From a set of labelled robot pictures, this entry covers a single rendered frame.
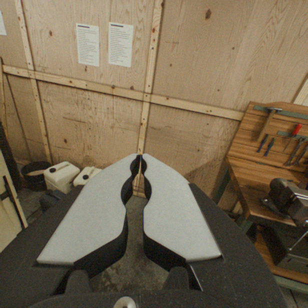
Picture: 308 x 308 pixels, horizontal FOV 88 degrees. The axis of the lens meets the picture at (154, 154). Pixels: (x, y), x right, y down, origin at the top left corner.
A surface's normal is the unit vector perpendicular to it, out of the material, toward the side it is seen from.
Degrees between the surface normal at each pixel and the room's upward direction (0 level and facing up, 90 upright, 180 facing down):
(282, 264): 90
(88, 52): 90
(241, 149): 90
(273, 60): 90
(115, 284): 0
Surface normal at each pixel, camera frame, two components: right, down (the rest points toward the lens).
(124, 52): -0.21, 0.45
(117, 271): 0.15, -0.86
